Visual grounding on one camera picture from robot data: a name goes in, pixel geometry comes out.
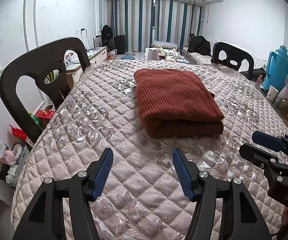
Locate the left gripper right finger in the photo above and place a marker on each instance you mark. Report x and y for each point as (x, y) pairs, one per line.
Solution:
(241, 217)

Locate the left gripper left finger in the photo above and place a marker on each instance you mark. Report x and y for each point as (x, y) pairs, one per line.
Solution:
(44, 216)

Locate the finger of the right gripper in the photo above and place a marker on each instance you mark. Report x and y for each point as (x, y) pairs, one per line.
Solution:
(266, 161)
(276, 141)

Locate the rust red knit sweater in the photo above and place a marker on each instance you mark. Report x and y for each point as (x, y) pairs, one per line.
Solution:
(175, 103)

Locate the glass jar with lid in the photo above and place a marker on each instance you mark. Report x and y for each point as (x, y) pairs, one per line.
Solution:
(282, 106)

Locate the white paper cup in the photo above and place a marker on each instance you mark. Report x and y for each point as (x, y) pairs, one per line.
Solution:
(272, 93)

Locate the pink perfume bottle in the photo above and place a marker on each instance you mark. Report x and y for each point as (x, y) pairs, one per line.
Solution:
(258, 81)

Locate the blue thermos jug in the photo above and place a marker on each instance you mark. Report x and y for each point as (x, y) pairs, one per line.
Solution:
(277, 69)

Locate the dark chair far side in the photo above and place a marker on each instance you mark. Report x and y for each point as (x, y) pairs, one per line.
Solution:
(234, 57)

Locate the dark chair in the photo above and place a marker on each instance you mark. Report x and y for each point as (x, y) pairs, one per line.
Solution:
(45, 65)
(234, 57)

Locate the black jacket on sofa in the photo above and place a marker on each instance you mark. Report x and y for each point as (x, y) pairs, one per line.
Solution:
(199, 44)

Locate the dark chair left side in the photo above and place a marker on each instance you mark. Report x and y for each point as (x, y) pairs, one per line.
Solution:
(45, 65)

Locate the pink waste bin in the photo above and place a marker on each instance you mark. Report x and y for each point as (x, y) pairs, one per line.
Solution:
(153, 54)

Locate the black backpack on cabinet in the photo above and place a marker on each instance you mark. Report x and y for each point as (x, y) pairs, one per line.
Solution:
(107, 38)

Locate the striped blue white curtain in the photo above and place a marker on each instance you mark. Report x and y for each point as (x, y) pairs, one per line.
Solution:
(141, 22)

